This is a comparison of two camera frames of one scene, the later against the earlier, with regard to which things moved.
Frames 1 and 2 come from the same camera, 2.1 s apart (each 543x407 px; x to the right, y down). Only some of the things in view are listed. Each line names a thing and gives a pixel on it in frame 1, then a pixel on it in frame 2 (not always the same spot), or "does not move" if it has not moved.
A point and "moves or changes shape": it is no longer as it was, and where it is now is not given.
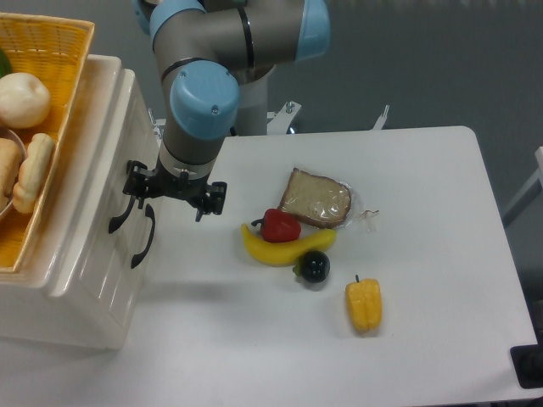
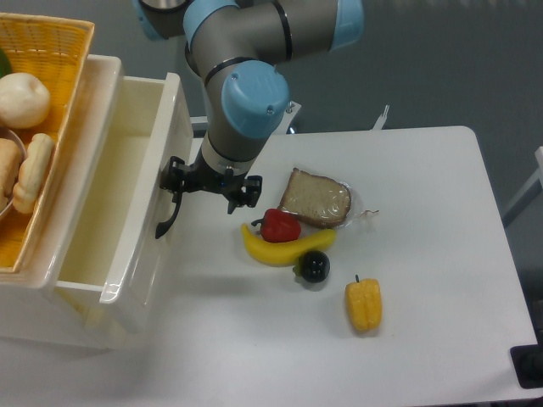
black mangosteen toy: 313,266 does not move
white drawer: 107,238 moves or changes shape
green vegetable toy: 5,66 does not move
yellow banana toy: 284,253 does not move
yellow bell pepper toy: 365,303 does not move
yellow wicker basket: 57,50 does not move
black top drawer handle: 116,220 to 177,197
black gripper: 142,182 to 237,189
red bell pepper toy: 278,226 does not move
